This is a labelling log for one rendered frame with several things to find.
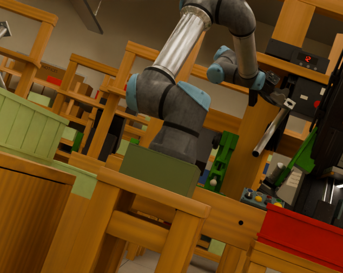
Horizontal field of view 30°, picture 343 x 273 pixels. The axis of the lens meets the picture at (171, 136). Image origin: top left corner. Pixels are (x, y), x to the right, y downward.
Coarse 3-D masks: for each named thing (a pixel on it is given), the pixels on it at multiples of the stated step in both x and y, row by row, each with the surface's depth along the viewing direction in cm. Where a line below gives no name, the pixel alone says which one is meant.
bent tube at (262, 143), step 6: (288, 102) 263; (294, 102) 263; (282, 108) 263; (288, 108) 259; (282, 114) 263; (276, 120) 266; (270, 126) 266; (276, 126) 266; (270, 132) 265; (264, 138) 260; (270, 138) 264; (258, 144) 256; (264, 144) 257; (258, 150) 252; (258, 156) 252
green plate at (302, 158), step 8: (312, 136) 246; (304, 144) 246; (312, 144) 247; (296, 152) 253; (304, 152) 247; (296, 160) 247; (304, 160) 247; (312, 160) 247; (304, 168) 246; (312, 168) 246
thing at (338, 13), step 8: (280, 0) 299; (296, 0) 291; (304, 0) 291; (312, 0) 291; (320, 0) 290; (328, 0) 290; (336, 0) 290; (320, 8) 291; (328, 8) 290; (336, 8) 289; (328, 16) 297; (336, 16) 294
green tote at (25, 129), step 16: (0, 96) 184; (16, 96) 191; (0, 112) 186; (16, 112) 194; (32, 112) 202; (48, 112) 209; (0, 128) 189; (16, 128) 196; (32, 128) 204; (48, 128) 213; (0, 144) 191; (16, 144) 199; (32, 144) 207; (48, 144) 216; (32, 160) 210; (48, 160) 218
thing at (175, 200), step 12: (108, 168) 183; (108, 180) 183; (120, 180) 182; (132, 180) 182; (132, 192) 182; (144, 192) 181; (156, 192) 181; (168, 192) 181; (168, 204) 180; (180, 204) 180; (192, 204) 179; (204, 204) 179; (204, 216) 185
